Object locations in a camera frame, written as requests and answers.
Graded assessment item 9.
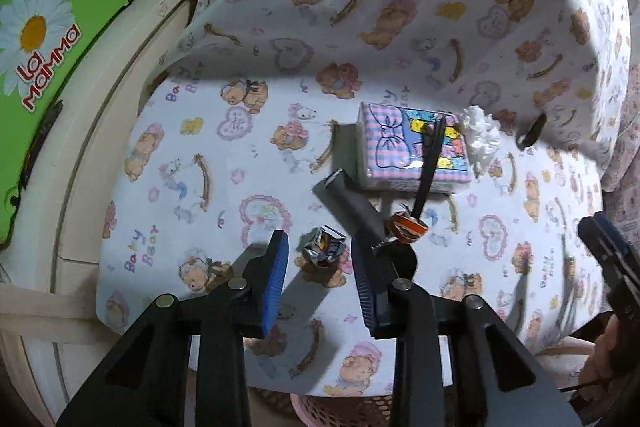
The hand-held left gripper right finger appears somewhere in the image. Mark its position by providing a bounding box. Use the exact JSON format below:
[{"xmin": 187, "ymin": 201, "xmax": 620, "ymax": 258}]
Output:
[{"xmin": 351, "ymin": 238, "xmax": 583, "ymax": 427}]

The dark oval coin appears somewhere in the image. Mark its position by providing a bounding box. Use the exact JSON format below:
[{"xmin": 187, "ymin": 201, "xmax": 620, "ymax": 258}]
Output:
[{"xmin": 517, "ymin": 114, "xmax": 548, "ymax": 152}]

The person's right hand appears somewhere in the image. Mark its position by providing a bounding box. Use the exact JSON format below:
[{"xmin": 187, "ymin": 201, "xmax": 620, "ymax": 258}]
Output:
[{"xmin": 590, "ymin": 314, "xmax": 622, "ymax": 388}]

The pink plaid tissue pack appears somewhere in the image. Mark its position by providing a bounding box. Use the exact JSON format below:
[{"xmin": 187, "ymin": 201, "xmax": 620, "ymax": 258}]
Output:
[{"xmin": 356, "ymin": 102, "xmax": 472, "ymax": 195}]

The foil wrapper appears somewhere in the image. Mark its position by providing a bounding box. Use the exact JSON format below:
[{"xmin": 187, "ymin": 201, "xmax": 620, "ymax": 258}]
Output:
[{"xmin": 301, "ymin": 227, "xmax": 347, "ymax": 268}]

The bear printed blanket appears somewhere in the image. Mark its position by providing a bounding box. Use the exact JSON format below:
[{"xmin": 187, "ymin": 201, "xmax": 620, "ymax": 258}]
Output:
[{"xmin": 97, "ymin": 0, "xmax": 633, "ymax": 400}]

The white tissue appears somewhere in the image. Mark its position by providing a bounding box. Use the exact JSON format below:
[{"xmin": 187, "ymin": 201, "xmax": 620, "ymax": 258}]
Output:
[{"xmin": 459, "ymin": 106, "xmax": 502, "ymax": 178}]

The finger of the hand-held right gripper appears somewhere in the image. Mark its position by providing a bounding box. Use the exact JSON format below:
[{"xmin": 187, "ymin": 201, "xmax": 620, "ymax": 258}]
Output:
[{"xmin": 577, "ymin": 211, "xmax": 640, "ymax": 293}]

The pink plastic basket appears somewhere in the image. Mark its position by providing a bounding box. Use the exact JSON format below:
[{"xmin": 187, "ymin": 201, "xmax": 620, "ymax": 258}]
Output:
[{"xmin": 290, "ymin": 394, "xmax": 401, "ymax": 427}]

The orange striped round cap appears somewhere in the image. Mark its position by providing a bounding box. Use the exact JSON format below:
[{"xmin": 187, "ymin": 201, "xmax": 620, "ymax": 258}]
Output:
[{"xmin": 390, "ymin": 212, "xmax": 428, "ymax": 244}]

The black rectangular case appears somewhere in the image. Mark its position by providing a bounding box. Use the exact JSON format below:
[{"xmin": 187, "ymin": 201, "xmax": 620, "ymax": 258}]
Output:
[{"xmin": 312, "ymin": 169, "xmax": 391, "ymax": 253}]

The black plastic stick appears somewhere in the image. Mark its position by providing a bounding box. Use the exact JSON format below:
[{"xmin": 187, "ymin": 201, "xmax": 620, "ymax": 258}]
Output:
[{"xmin": 412, "ymin": 116, "xmax": 448, "ymax": 220}]

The pink patchwork printed cloth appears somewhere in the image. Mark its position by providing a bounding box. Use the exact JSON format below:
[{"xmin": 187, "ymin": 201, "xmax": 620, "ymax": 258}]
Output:
[{"xmin": 600, "ymin": 62, "xmax": 640, "ymax": 228}]

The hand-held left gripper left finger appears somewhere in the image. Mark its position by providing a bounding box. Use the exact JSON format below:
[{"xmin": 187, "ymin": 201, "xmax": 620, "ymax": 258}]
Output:
[{"xmin": 55, "ymin": 229, "xmax": 291, "ymax": 427}]

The cream plastic drawer cabinet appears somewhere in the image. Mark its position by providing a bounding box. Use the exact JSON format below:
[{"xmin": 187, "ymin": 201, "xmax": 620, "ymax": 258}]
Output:
[{"xmin": 0, "ymin": 0, "xmax": 213, "ymax": 427}]

